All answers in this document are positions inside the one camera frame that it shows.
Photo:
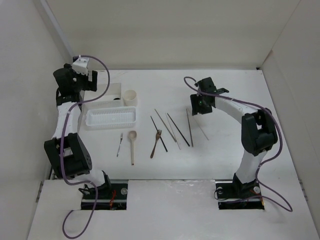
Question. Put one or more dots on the silver metal chopstick left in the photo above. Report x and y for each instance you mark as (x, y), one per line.
(165, 125)

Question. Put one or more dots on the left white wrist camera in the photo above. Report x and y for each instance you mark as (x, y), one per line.
(80, 65)

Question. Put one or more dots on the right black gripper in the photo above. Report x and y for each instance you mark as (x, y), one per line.
(195, 107)

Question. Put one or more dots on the white rectangular box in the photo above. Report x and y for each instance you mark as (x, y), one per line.
(106, 101)

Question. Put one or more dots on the beige wooden spoon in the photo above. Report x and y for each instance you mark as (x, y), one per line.
(132, 135)

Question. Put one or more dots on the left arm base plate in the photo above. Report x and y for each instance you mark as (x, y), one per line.
(112, 196)

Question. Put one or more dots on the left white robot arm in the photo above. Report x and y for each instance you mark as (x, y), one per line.
(66, 152)

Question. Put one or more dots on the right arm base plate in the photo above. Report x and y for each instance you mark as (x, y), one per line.
(232, 195)

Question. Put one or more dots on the brown wooden fork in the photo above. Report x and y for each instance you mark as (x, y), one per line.
(157, 137)

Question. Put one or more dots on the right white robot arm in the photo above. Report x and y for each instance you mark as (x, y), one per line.
(258, 135)

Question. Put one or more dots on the white round cup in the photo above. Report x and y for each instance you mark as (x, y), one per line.
(130, 98)

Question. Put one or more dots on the small silver fork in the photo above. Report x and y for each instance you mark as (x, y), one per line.
(120, 142)

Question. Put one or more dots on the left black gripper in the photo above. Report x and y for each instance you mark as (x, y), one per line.
(89, 85)

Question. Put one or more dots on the white perforated basket tray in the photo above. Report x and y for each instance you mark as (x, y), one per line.
(111, 118)

